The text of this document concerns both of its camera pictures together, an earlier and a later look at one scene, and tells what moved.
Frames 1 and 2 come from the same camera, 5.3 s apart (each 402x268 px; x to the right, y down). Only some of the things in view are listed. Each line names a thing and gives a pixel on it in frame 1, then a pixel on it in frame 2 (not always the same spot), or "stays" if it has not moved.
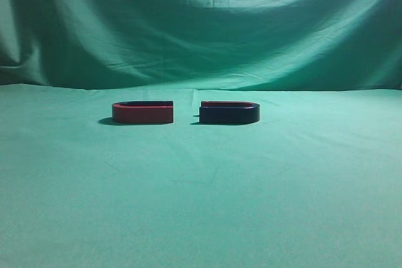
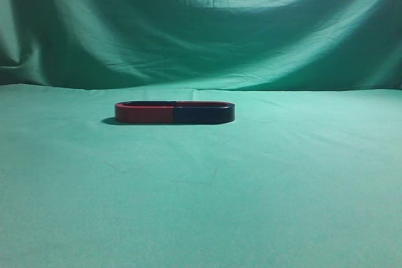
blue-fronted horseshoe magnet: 229,112 → 203,112
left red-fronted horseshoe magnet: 143,112 stays
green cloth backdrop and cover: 315,182 stays
